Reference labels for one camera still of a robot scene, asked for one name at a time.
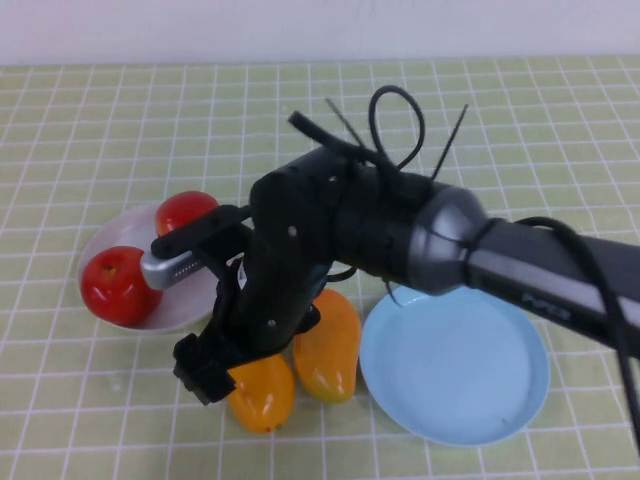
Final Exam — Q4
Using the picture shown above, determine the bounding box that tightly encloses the yellow-orange mango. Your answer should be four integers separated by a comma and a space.
227, 352, 296, 435

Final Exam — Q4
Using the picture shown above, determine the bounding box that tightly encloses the right arm black looped cable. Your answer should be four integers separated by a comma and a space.
288, 85, 426, 174

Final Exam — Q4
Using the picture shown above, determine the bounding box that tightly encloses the white round plate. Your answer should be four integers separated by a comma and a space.
76, 202, 245, 335

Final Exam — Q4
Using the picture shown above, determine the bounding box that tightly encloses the green checkered tablecloth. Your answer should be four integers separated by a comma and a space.
0, 53, 640, 480

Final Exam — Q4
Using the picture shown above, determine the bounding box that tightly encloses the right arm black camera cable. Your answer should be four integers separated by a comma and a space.
514, 215, 640, 454

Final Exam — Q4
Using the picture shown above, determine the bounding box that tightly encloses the light blue round plate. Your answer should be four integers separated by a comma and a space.
358, 287, 552, 447

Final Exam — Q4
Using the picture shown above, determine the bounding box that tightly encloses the red apple with long stem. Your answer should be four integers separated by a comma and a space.
154, 190, 221, 237

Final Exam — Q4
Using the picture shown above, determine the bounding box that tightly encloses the red apple with short stem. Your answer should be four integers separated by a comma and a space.
79, 244, 165, 329

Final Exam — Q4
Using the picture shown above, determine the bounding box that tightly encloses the black zip tie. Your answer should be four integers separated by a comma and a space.
432, 102, 470, 179
324, 96, 365, 147

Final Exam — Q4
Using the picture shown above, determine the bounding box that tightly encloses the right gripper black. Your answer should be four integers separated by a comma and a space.
172, 264, 326, 407

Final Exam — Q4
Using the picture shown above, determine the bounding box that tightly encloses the orange mango with reddish end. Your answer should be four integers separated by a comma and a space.
292, 288, 363, 405

